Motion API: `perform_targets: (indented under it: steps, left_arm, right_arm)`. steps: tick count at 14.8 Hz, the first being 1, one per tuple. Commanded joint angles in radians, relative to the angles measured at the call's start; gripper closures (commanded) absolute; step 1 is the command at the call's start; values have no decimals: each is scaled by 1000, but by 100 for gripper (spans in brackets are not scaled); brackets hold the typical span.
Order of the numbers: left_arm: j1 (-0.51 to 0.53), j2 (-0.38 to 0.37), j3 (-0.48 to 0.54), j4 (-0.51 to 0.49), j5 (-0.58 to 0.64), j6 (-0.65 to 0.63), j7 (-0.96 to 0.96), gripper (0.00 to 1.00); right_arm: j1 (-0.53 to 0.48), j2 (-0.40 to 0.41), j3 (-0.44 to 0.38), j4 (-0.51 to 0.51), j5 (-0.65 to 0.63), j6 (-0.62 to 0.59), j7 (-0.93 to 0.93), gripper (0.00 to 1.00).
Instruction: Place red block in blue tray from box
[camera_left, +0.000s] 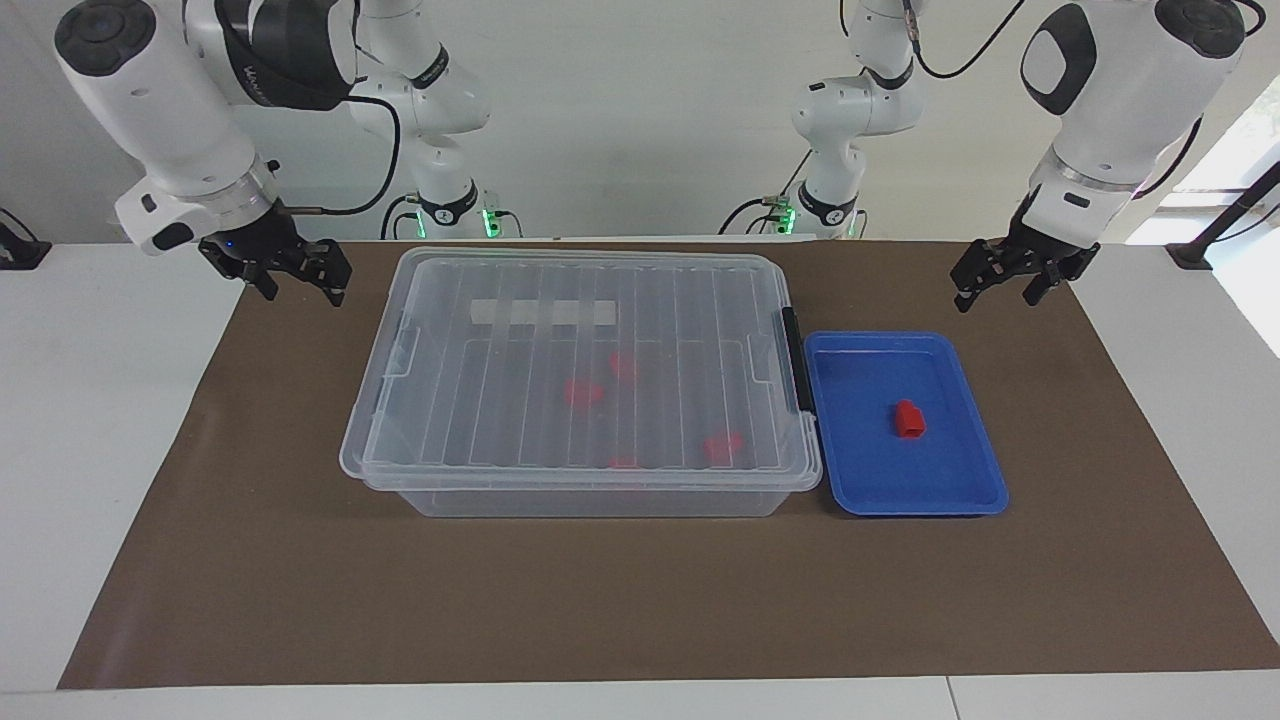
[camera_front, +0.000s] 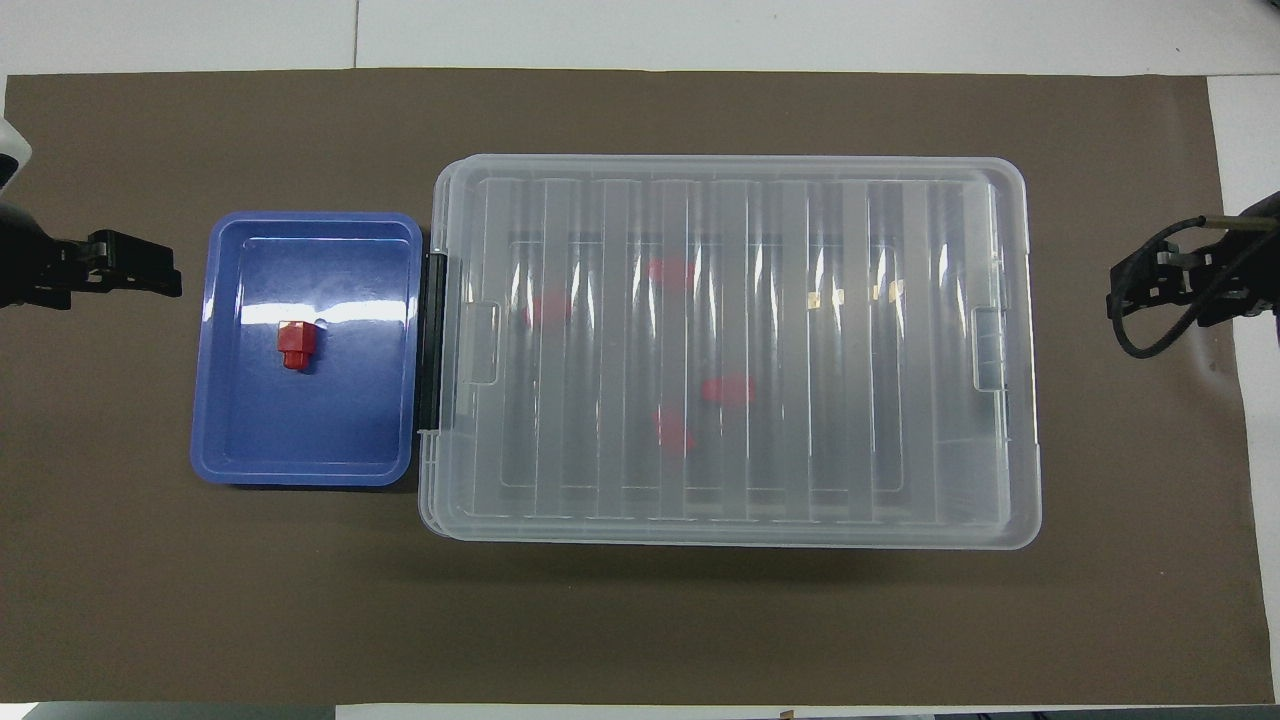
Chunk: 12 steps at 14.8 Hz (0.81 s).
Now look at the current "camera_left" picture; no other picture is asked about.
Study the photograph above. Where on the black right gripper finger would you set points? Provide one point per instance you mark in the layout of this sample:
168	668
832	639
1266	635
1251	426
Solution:
338	270
258	282

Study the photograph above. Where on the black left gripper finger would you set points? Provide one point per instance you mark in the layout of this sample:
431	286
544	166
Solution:
970	280
1043	290

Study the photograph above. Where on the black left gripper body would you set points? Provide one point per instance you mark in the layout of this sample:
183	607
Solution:
1045	262

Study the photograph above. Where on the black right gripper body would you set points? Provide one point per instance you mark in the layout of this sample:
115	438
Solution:
265	248

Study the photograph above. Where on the red block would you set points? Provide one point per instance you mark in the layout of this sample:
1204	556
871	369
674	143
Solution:
582	392
623	462
908	420
622	365
722	445

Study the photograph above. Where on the clear ribbed plastic lid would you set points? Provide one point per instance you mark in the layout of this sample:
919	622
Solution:
520	400

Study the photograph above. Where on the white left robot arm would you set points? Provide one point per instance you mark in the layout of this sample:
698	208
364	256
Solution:
1130	100

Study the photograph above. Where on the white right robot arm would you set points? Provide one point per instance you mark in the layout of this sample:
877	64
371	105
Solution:
160	100

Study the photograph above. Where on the blue plastic tray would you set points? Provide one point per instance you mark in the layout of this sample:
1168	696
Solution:
860	450

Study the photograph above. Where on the clear plastic storage box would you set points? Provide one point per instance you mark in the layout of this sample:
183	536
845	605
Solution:
600	503

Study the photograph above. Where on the black pole stand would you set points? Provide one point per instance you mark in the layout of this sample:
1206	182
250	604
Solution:
1190	255

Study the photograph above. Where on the white tape label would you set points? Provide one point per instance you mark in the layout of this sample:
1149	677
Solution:
500	313

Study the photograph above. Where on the brown table mat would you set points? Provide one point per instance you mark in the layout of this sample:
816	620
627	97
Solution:
300	580

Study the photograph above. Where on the black clamp bracket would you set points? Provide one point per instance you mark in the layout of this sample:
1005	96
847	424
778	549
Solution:
20	252

